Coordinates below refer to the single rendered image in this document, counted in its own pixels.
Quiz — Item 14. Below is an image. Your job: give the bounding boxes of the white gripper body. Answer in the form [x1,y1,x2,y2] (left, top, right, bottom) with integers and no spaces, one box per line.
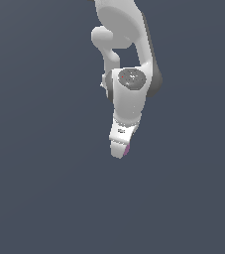
[108,116,141,146]

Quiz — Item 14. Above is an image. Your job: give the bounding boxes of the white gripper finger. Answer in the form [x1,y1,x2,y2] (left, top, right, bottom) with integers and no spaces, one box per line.
[109,139,130,160]

